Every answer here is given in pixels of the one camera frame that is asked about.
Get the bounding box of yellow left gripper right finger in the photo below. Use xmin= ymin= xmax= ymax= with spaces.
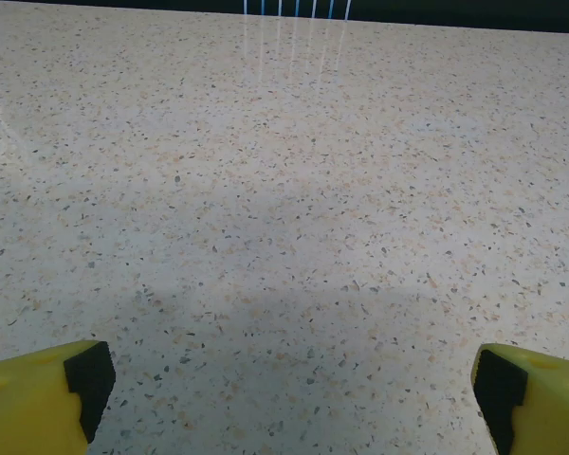
xmin=470 ymin=342 xmax=569 ymax=455

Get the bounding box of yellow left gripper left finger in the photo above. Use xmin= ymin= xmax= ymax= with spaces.
xmin=0 ymin=339 xmax=117 ymax=455

